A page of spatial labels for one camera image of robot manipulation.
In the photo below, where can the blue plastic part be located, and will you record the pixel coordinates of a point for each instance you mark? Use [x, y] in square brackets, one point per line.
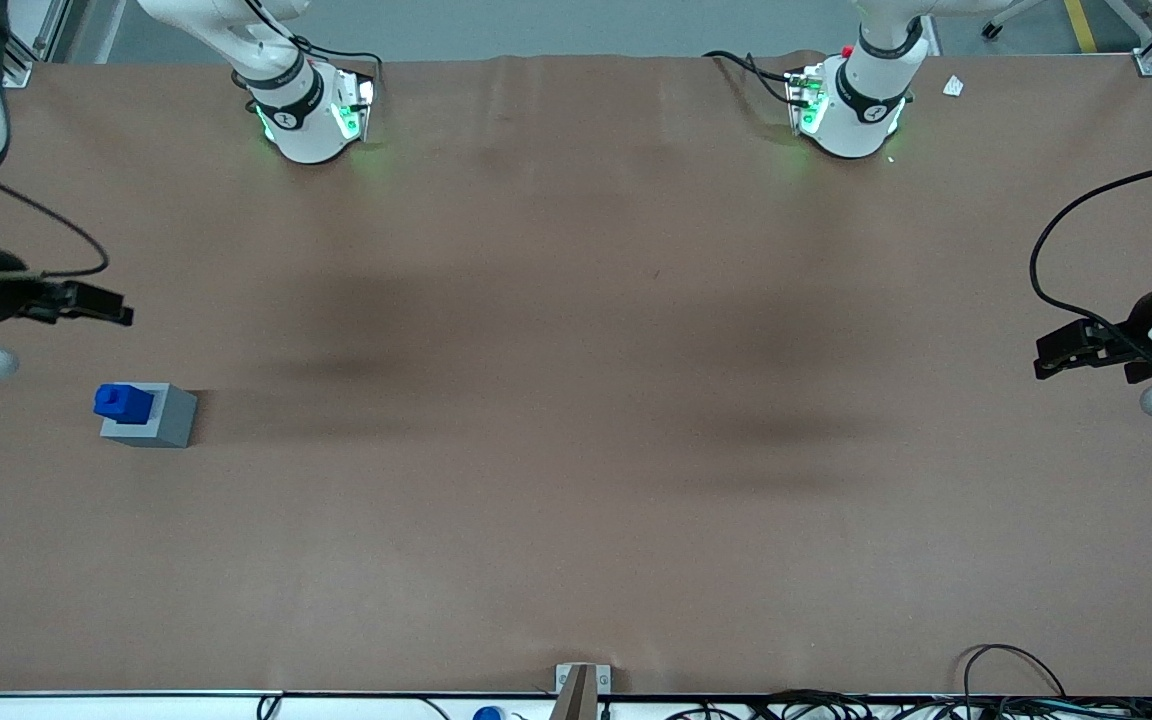
[126, 403]

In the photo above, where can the gray square base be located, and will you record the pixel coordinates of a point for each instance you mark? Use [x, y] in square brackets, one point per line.
[176, 425]

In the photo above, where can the brown post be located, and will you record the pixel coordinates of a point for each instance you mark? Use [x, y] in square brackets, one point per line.
[574, 700]

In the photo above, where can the brown table cover sheet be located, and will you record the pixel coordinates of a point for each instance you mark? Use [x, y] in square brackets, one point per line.
[576, 450]

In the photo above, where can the white paper scrap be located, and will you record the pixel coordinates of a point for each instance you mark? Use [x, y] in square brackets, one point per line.
[953, 86]

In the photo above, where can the blue round cap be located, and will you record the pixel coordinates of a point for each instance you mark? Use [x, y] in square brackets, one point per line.
[487, 714]

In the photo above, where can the gray metal bracket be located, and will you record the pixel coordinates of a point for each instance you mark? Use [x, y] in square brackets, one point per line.
[604, 680]

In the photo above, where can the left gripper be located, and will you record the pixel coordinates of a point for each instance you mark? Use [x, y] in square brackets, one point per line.
[1139, 337]

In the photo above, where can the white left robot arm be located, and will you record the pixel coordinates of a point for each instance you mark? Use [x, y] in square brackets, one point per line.
[851, 125]

